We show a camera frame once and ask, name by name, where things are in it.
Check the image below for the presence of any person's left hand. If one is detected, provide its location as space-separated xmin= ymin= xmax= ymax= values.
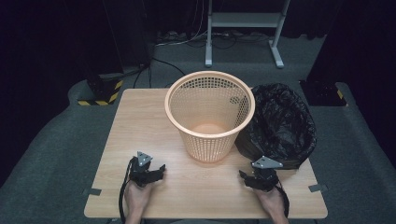
xmin=123 ymin=180 xmax=154 ymax=218

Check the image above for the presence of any black yellow striped stand base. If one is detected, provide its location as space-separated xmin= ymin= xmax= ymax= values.
xmin=77 ymin=72 xmax=125 ymax=107

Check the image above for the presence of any bundle of floor cables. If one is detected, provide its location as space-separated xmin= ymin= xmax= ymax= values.
xmin=154 ymin=28 xmax=273 ymax=51

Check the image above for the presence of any black floor cable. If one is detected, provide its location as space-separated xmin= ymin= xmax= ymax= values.
xmin=133 ymin=57 xmax=187 ymax=90

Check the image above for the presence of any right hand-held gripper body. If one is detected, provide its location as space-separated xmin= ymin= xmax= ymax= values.
xmin=248 ymin=155 xmax=285 ymax=192

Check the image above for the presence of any white metal stand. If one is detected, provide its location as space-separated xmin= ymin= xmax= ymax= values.
xmin=204 ymin=0 xmax=292 ymax=70

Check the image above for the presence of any black stand base yellow mark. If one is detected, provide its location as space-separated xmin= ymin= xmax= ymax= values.
xmin=299 ymin=79 xmax=348 ymax=107

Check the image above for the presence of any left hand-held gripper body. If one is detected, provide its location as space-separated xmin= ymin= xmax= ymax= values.
xmin=128 ymin=150 xmax=157 ymax=188

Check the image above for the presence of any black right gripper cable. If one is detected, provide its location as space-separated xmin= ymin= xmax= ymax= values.
xmin=274 ymin=181 xmax=290 ymax=218

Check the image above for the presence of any person's right hand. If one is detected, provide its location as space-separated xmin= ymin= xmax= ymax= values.
xmin=253 ymin=186 xmax=287 ymax=218

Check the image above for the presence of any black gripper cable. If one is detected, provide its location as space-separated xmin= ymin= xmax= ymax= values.
xmin=274 ymin=181 xmax=290 ymax=218
xmin=118 ymin=157 xmax=138 ymax=224

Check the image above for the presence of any black plastic garbage bag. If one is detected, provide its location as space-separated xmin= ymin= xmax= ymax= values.
xmin=234 ymin=82 xmax=318 ymax=171

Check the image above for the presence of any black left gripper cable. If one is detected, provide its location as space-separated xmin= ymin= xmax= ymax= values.
xmin=118 ymin=157 xmax=138 ymax=224

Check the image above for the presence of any grey tape piece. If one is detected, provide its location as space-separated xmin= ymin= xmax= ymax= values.
xmin=81 ymin=187 xmax=103 ymax=197
xmin=307 ymin=183 xmax=329 ymax=193

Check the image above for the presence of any orange plastic mesh basket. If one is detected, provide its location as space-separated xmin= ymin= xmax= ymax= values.
xmin=163 ymin=70 xmax=257 ymax=164

